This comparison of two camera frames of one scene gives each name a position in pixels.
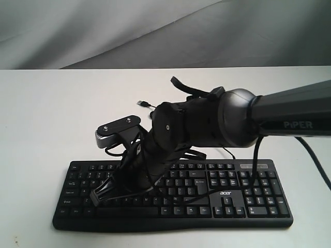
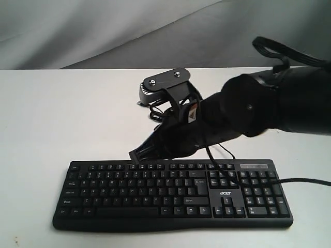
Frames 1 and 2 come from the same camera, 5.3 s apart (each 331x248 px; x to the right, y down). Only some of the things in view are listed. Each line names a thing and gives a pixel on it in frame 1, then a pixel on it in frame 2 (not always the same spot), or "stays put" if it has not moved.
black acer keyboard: (230, 194) stays put
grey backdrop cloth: (42, 34) stays put
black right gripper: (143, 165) → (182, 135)
